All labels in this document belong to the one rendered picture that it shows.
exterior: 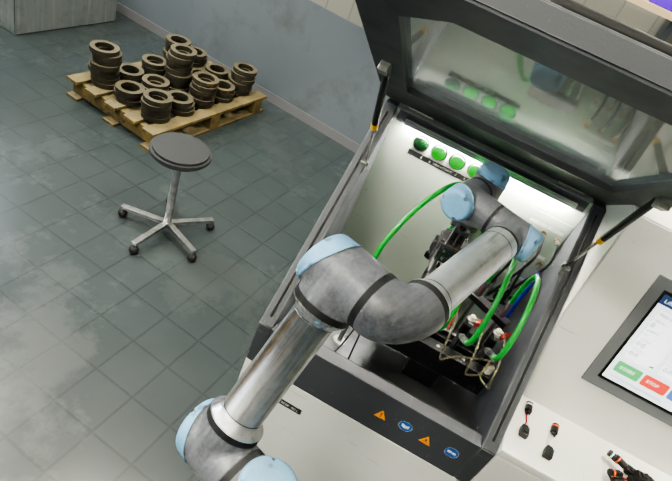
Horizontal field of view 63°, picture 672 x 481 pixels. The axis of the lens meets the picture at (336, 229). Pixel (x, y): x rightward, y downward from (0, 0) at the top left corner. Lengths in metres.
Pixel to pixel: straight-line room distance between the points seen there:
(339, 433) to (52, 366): 1.31
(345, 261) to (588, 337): 0.87
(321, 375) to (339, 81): 3.14
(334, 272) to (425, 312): 0.16
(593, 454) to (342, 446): 0.68
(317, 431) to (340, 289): 0.86
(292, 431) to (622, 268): 1.03
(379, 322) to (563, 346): 0.82
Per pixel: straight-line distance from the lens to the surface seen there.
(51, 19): 5.06
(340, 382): 1.53
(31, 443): 2.37
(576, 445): 1.71
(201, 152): 2.81
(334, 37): 4.33
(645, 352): 1.66
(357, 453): 1.72
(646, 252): 1.55
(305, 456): 1.83
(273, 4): 4.58
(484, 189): 1.25
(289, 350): 0.99
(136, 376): 2.51
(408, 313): 0.90
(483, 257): 1.07
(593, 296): 1.57
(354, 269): 0.91
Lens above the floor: 2.06
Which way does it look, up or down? 36 degrees down
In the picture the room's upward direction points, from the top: 23 degrees clockwise
